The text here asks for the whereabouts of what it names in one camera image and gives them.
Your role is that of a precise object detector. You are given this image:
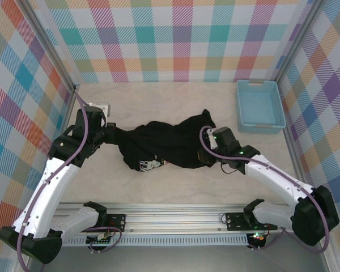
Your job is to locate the black board with lights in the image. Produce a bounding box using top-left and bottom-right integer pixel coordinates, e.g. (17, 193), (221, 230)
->
(246, 231), (269, 248)

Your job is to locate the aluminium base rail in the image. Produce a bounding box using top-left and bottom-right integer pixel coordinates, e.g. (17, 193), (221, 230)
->
(55, 201), (295, 236)

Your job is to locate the grey metal plate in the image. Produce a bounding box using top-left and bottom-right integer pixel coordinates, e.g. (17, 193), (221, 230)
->
(25, 245), (329, 272)

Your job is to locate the white slotted cable duct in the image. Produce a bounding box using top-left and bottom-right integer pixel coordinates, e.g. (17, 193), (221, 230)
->
(61, 233), (249, 247)

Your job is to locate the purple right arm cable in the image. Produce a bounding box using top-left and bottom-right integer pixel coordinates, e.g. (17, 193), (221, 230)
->
(200, 126), (330, 254)

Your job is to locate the light blue plastic basket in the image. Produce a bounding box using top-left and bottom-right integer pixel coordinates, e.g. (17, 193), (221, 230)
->
(235, 80), (287, 134)

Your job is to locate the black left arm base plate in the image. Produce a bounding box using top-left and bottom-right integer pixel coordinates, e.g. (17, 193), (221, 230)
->
(74, 212), (128, 233)

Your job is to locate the small green circuit board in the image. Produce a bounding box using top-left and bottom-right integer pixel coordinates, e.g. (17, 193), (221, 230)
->
(86, 232), (114, 247)

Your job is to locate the aluminium frame post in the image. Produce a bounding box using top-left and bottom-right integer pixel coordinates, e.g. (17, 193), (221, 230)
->
(270, 0), (328, 84)
(18, 0), (82, 94)

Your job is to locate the aluminium side rail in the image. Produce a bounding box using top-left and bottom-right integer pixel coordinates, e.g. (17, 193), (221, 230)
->
(277, 83), (314, 209)
(38, 84), (80, 212)

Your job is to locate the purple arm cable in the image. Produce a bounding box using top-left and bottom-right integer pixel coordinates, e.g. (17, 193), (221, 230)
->
(200, 126), (330, 254)
(16, 90), (122, 272)

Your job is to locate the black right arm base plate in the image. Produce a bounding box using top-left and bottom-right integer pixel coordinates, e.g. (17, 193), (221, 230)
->
(226, 211), (279, 232)

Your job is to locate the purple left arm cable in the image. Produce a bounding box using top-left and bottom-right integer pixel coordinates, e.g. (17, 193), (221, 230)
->
(16, 90), (122, 272)

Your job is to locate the black printed t-shirt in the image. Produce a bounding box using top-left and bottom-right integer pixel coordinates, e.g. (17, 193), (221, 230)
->
(113, 108), (226, 172)

